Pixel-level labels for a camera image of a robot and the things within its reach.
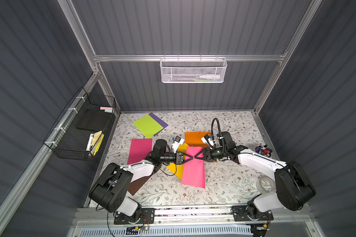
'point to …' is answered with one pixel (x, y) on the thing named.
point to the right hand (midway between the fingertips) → (198, 157)
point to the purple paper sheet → (162, 123)
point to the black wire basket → (78, 133)
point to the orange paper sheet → (194, 138)
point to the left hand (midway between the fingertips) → (191, 159)
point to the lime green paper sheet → (148, 126)
